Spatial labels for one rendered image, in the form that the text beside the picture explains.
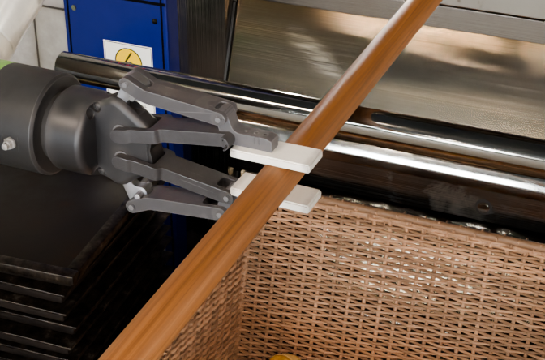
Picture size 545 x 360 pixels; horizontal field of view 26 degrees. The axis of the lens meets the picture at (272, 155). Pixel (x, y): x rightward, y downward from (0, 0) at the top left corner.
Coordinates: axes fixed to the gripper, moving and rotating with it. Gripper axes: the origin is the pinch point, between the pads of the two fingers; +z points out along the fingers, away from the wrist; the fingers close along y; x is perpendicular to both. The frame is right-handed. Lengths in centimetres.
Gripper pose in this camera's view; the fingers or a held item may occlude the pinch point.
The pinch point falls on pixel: (276, 173)
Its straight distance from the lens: 96.9
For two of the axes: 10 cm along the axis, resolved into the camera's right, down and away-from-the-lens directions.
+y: -0.1, 8.7, 4.9
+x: -4.0, 4.5, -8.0
